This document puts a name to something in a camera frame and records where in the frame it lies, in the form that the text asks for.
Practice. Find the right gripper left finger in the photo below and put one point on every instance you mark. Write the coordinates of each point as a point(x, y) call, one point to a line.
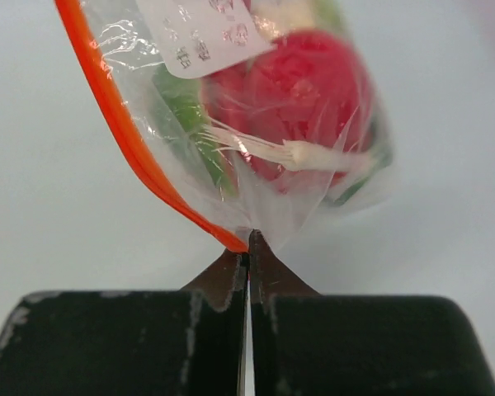
point(189, 341)

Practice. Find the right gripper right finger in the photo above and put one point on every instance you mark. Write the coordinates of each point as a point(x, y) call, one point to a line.
point(307, 343)

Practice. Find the clear orange zip top bag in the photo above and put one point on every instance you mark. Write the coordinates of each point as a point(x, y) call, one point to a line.
point(240, 115)

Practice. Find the red watermelon slice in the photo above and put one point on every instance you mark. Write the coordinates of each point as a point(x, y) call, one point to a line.
point(188, 117)

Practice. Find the red tomato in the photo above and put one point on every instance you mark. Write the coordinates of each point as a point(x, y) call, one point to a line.
point(311, 87)

